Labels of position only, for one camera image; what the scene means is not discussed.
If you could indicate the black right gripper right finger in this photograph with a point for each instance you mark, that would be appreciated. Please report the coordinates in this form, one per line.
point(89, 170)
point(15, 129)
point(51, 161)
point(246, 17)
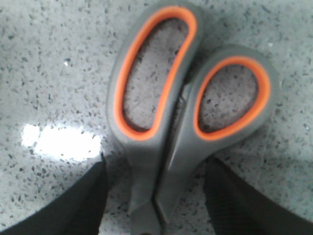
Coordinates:
point(237, 208)

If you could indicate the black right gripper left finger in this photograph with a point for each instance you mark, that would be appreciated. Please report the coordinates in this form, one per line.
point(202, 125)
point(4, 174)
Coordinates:
point(78, 211)

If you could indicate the grey orange scissors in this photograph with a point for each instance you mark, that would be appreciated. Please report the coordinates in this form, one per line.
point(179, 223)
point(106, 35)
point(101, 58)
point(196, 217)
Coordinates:
point(163, 158)

